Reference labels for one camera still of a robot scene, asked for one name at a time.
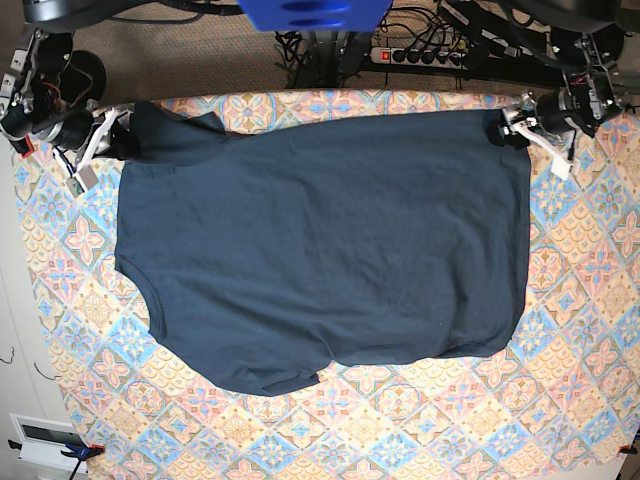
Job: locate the lower left table clamp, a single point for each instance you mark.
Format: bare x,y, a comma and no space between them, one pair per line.
80,452

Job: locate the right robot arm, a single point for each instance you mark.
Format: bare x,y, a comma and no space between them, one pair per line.
47,91

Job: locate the colourful patterned tablecloth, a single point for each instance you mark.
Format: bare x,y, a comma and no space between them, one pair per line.
563,396

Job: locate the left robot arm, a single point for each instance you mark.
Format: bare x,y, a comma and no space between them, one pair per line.
571,48

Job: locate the white power strip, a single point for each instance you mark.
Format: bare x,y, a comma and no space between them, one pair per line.
431,57

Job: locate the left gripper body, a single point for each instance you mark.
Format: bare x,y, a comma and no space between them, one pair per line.
556,114

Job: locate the table clamp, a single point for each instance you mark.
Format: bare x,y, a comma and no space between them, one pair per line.
628,450
80,452
23,147

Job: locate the upper left table clamp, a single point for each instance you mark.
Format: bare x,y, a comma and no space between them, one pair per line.
23,147

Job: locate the lower right table clamp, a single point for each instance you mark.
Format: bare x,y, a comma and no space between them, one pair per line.
628,450

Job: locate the white floor vent box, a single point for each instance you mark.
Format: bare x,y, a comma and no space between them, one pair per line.
35,429

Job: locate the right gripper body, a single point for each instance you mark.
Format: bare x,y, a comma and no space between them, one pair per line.
69,130

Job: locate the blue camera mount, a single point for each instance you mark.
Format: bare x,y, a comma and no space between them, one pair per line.
315,15

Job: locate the dark navy t-shirt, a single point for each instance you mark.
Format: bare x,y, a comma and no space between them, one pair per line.
363,241

